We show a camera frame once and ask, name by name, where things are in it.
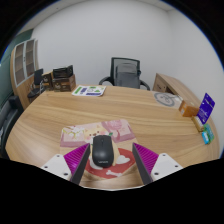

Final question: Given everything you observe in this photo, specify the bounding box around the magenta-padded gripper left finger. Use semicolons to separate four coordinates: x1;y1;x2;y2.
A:
41;142;92;185

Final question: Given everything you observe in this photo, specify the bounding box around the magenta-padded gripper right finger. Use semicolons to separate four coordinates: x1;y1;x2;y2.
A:
131;142;184;186

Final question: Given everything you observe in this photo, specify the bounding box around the black computer mouse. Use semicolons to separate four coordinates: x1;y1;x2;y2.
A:
91;134;115;169

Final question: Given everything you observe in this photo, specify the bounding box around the cartoon dog print mouse pad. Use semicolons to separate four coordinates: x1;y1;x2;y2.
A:
59;118;138;180

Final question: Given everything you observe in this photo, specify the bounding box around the grey round print sheet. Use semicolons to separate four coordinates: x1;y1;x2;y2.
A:
153;91;184;108

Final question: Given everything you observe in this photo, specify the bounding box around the small blue box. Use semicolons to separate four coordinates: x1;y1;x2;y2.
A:
201;131;211;145

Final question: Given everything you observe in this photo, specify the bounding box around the brown wooden box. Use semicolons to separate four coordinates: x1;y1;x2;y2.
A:
178;100;201;118

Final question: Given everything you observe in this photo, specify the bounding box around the green and white leaflet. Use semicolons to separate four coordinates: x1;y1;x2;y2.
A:
71;84;107;98

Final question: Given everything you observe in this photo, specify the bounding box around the green packet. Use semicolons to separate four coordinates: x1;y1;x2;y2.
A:
203;123;215;143

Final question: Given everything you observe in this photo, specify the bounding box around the stack of dark boxes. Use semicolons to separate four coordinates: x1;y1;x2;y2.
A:
41;64;77;93

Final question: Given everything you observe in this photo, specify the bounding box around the purple retail package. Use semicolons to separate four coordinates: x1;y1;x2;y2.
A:
196;92;216;125

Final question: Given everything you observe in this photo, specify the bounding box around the black leather armchair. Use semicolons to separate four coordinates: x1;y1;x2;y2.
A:
0;94;24;158

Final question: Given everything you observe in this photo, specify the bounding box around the wooden side desk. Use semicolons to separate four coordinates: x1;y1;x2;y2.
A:
152;72;203;108

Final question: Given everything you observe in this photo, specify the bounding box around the small black chair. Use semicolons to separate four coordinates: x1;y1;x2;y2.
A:
27;68;46;104

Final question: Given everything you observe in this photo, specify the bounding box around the black mesh office chair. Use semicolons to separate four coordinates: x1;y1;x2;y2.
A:
98;56;151;91

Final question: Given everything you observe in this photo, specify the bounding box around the wooden shelf cabinet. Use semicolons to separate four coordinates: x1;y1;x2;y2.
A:
9;38;40;110

